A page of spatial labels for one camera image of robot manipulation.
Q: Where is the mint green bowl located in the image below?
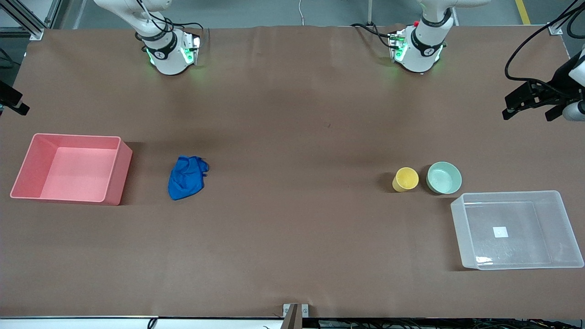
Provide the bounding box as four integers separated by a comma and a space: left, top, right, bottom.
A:
426, 161, 463, 195

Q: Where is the blue cloth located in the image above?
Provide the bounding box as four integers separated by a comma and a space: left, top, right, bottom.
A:
168, 155, 210, 201

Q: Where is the pink plastic box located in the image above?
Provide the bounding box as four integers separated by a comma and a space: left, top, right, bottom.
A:
10, 133, 133, 206

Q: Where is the clear plastic box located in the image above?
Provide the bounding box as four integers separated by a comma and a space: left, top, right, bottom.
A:
451, 190, 585, 271

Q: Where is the yellow cup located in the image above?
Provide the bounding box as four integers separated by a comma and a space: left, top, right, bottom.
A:
392, 167, 420, 193

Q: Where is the table cover sheet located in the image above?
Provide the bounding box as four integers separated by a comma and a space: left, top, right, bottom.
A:
0, 25, 585, 320

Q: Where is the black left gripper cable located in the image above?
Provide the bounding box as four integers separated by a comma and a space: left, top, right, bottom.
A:
505, 0, 585, 85

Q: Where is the aluminium frame profile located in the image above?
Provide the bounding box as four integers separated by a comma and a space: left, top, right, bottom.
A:
0, 0, 62, 41

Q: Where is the black right arm base cable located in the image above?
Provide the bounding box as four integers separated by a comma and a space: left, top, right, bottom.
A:
135, 0, 205, 42

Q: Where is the black arm base cable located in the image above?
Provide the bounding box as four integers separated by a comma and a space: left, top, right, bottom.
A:
135, 0, 205, 42
351, 22, 394, 48

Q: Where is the black left arm base cable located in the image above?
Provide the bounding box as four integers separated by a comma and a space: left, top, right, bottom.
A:
351, 22, 394, 48

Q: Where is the white table edge rail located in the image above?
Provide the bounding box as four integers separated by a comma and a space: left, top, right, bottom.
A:
0, 316, 285, 329

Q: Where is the metal table edge bracket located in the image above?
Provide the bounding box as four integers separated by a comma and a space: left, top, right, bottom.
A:
282, 302, 310, 329

